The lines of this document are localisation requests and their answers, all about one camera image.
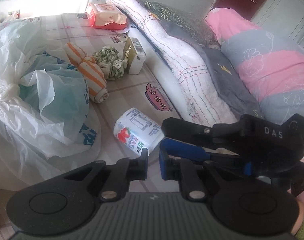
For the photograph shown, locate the small clear plastic bags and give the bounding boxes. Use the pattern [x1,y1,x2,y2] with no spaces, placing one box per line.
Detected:
[0,9,21,23]

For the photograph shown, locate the green scrunchie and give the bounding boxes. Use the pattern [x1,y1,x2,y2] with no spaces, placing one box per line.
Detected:
[93,45,129,81]

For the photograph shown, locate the green fuzzy cloth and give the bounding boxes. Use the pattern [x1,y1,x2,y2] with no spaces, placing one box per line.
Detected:
[295,217,304,240]

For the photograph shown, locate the plaid bed sheet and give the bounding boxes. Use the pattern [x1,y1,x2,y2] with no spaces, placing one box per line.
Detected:
[0,11,190,195]

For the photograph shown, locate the white panelled wardrobe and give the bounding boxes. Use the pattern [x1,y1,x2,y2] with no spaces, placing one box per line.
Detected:
[251,0,304,46]

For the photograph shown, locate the pink and grey rolled quilt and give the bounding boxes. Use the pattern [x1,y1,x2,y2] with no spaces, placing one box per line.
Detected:
[204,8,304,128]

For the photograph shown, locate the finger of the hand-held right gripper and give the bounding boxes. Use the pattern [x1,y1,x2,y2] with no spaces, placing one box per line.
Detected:
[161,117,245,145]
[160,139,253,176]

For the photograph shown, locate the white plastic bag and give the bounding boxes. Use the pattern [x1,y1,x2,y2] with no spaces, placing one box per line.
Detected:
[0,20,101,188]

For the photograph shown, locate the white fleece blanket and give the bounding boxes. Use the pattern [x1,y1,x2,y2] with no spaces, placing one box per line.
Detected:
[106,0,239,127]

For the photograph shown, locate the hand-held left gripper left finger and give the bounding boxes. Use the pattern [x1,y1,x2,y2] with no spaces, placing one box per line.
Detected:
[63,151,149,202]

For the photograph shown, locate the gold and white carton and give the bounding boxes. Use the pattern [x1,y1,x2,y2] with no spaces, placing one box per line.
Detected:
[122,37,147,75]

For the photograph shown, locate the strawberry milk carton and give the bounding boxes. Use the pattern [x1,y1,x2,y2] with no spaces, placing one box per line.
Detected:
[113,107,165,159]

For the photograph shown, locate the green floral pillow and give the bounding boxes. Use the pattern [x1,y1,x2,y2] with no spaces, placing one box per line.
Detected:
[142,1,221,47]

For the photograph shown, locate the orange striped towel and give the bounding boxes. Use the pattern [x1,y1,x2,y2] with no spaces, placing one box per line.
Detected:
[65,42,109,104]

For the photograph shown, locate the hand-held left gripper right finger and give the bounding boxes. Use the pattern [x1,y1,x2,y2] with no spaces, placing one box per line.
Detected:
[159,147,245,202]

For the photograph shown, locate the grey quilt with yellow print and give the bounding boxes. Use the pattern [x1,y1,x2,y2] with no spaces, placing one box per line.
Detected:
[164,20,271,123]

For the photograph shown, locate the red wet wipes pack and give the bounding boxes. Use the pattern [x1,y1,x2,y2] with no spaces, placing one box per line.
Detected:
[86,3,129,29]

